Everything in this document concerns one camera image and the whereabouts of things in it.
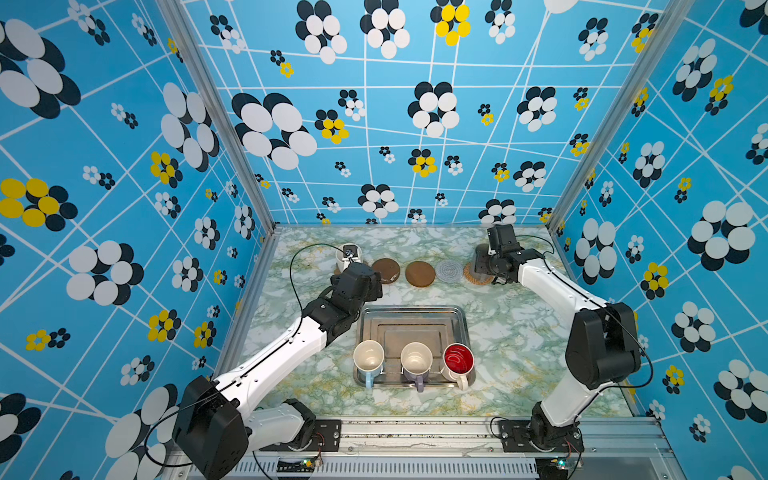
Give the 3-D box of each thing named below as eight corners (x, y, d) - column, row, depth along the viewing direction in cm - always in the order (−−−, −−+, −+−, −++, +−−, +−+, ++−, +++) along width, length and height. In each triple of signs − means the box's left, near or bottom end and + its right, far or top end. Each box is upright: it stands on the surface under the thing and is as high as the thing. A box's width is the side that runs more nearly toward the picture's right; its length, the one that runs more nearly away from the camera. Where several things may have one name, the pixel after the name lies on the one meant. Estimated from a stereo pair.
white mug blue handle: (355, 395, 82) (350, 383, 73) (358, 354, 89) (354, 339, 81) (383, 394, 82) (382, 383, 73) (384, 354, 89) (383, 339, 81)
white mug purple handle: (401, 394, 82) (401, 385, 75) (400, 354, 89) (400, 342, 82) (431, 394, 82) (435, 385, 75) (428, 354, 89) (431, 342, 82)
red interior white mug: (443, 393, 82) (447, 384, 76) (439, 353, 89) (443, 342, 83) (472, 393, 82) (479, 384, 76) (466, 353, 89) (471, 342, 83)
